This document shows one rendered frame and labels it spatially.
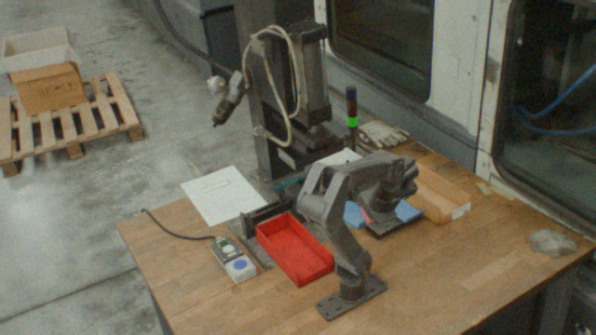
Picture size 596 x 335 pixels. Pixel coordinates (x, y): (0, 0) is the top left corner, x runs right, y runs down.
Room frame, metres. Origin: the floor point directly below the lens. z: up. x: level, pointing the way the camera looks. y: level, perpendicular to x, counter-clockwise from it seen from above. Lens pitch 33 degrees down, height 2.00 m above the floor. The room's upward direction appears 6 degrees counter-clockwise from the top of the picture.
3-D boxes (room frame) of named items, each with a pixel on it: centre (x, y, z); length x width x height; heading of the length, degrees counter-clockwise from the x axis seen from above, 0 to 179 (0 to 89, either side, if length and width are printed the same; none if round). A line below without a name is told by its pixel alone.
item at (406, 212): (1.36, -0.31, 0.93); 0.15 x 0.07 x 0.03; 30
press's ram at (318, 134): (1.52, -0.01, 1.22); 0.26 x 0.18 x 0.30; 28
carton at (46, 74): (4.36, 2.00, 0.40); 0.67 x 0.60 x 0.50; 20
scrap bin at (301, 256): (1.22, 0.04, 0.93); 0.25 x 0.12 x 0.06; 28
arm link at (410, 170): (1.18, -0.25, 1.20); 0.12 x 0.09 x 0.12; 133
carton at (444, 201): (1.42, -0.41, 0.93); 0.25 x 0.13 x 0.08; 28
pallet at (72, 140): (4.09, 1.85, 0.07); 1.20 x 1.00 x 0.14; 22
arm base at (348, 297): (1.03, -0.10, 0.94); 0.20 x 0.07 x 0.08; 118
